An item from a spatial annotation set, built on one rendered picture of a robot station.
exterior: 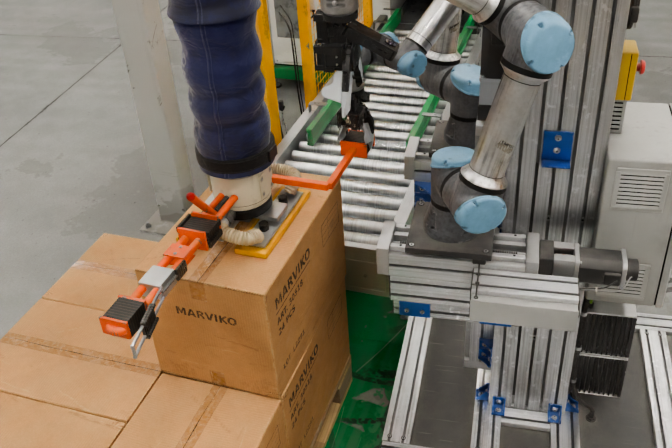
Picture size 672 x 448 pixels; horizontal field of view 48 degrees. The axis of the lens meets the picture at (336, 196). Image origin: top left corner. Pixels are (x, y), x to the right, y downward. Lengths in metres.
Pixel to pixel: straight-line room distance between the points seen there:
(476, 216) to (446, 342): 1.17
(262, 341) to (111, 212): 2.25
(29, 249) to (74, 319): 1.46
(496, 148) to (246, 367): 0.98
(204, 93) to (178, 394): 0.91
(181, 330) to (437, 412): 0.94
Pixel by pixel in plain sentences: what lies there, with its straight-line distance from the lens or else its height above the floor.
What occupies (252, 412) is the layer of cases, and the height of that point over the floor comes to 0.54.
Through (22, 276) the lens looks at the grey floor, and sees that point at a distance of 3.96.
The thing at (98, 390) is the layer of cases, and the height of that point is 0.54.
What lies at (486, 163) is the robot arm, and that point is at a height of 1.33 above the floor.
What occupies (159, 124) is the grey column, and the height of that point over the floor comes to 0.60.
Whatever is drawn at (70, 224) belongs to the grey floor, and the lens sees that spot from 4.23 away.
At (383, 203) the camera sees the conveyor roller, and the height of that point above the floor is 0.54.
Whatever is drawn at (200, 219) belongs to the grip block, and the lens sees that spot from 2.05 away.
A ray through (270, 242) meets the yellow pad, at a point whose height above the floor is 0.96.
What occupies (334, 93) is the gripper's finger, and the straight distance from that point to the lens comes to 1.53.
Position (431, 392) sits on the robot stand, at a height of 0.21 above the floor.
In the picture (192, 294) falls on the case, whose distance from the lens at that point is 2.12.
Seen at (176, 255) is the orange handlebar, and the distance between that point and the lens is 1.95.
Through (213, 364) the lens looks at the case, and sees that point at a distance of 2.29.
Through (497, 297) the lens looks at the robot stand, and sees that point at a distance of 1.97.
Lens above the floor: 2.23
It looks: 33 degrees down
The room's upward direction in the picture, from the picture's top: 4 degrees counter-clockwise
